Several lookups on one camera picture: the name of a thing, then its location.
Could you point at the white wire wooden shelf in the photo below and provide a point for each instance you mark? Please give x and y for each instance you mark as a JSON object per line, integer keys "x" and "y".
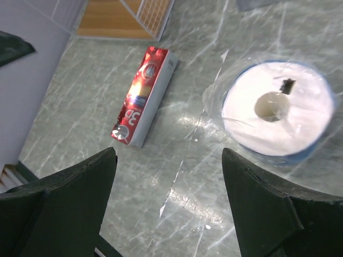
{"x": 139, "y": 20}

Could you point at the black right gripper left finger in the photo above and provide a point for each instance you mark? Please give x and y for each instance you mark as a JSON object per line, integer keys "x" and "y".
{"x": 60, "y": 214}

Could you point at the red toothpaste box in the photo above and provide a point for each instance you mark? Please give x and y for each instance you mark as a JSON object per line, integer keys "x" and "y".
{"x": 144, "y": 96}

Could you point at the blue paper towel roll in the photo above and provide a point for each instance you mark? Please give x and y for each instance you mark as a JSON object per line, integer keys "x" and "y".
{"x": 276, "y": 109}

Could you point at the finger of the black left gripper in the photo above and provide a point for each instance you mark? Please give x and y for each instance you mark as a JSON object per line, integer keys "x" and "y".
{"x": 13, "y": 48}

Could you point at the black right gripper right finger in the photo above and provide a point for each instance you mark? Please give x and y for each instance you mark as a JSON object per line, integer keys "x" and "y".
{"x": 275, "y": 217}

